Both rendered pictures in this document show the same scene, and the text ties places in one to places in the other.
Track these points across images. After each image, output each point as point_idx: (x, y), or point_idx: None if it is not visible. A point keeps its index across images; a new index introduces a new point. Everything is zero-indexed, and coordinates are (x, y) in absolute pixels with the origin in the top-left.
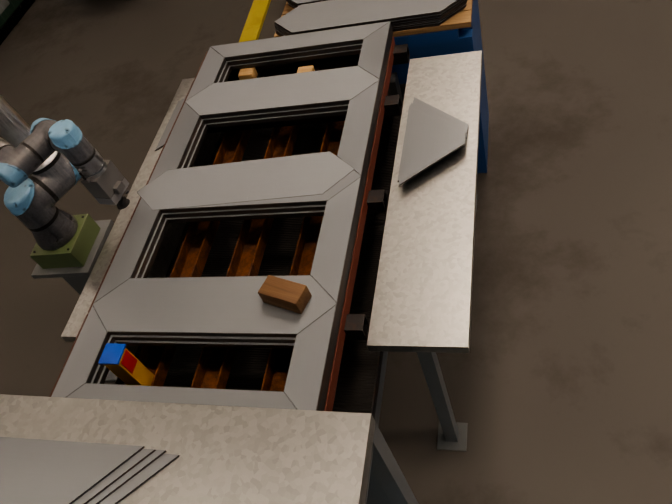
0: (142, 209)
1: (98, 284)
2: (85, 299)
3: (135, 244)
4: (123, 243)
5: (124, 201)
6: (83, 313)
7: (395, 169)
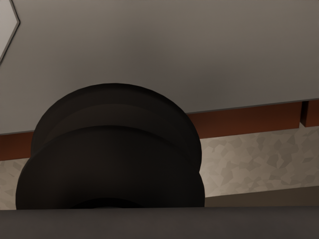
0: (32, 93)
1: (229, 167)
2: (268, 176)
3: (281, 7)
4: (265, 89)
5: (126, 136)
6: (306, 162)
7: None
